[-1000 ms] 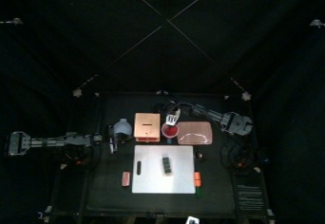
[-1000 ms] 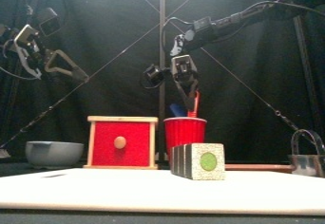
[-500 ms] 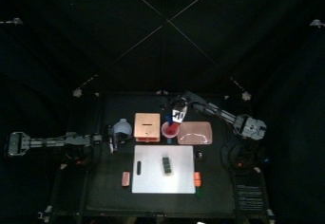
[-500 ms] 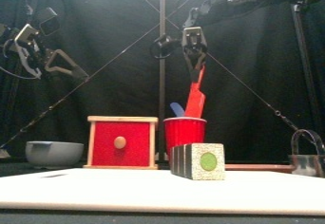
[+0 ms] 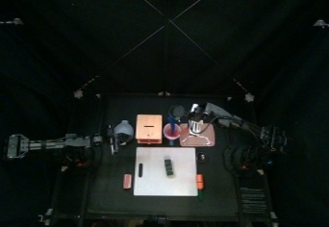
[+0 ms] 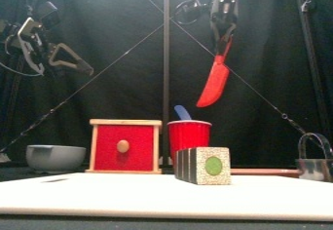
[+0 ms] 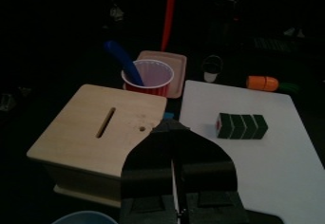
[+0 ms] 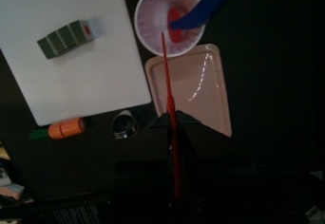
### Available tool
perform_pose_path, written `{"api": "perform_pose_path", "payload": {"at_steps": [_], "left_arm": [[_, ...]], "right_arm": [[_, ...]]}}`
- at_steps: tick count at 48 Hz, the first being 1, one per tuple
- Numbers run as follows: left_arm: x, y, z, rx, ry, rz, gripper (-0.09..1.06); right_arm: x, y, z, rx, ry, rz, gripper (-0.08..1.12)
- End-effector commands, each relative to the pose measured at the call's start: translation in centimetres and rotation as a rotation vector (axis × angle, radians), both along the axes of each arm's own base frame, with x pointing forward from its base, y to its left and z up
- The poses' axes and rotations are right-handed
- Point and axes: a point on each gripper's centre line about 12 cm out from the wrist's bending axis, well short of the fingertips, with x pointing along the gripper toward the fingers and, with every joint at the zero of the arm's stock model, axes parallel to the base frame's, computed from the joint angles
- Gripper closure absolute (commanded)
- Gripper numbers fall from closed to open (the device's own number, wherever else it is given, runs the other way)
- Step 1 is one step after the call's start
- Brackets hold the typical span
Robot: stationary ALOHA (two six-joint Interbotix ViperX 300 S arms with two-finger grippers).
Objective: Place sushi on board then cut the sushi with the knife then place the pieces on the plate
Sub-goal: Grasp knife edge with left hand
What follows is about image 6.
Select toy sushi roll green centre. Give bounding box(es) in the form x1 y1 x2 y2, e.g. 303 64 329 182
173 146 232 186

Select white cutting board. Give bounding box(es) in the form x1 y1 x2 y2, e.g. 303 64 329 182
0 172 333 222

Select brown wooden plate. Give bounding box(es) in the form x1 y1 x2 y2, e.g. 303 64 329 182
228 168 302 177

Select wooden box red front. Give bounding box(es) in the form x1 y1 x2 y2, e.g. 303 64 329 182
84 118 164 175

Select blue spoon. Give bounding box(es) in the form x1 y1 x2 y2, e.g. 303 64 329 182
172 104 193 122

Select grey bowl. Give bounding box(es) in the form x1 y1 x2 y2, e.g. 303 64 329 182
24 144 87 173

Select red plastic cup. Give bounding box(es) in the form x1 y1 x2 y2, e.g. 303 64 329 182
165 120 214 162

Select diagonal brace wire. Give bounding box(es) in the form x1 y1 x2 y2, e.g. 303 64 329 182
0 0 218 153
127 0 309 134

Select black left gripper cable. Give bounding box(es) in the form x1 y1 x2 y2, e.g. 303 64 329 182
0 28 45 78

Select vertical black frame pole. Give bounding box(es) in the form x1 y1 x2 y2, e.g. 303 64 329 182
161 0 171 167

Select slanted black frame pole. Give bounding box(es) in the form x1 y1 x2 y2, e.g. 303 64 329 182
292 0 330 137

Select grey frame corner bracket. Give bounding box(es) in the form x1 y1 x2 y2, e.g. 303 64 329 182
0 151 13 164

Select small metal wire basket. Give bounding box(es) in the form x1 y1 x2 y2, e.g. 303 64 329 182
295 132 333 183

